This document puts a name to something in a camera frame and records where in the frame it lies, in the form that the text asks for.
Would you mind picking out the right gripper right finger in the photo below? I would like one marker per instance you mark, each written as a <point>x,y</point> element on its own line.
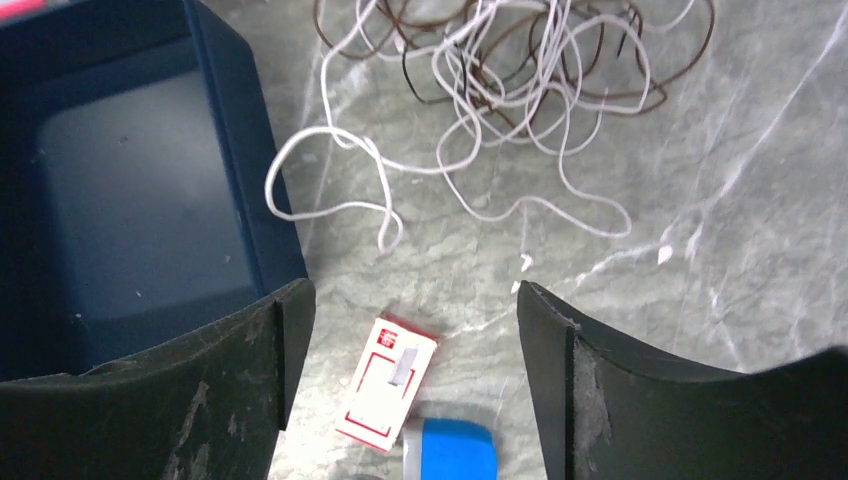
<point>609,406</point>

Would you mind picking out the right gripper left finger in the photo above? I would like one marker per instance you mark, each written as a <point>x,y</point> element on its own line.
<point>209,404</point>

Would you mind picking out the navy blue tray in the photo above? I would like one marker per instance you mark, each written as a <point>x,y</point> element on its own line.
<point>135,143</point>

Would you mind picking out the blue grey eraser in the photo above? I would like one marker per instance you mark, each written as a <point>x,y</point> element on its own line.
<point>448,449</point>

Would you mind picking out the red white staples box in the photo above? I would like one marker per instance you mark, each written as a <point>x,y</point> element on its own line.
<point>385,382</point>

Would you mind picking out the pink framed whiteboard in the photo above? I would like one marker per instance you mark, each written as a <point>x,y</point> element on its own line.
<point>11,9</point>

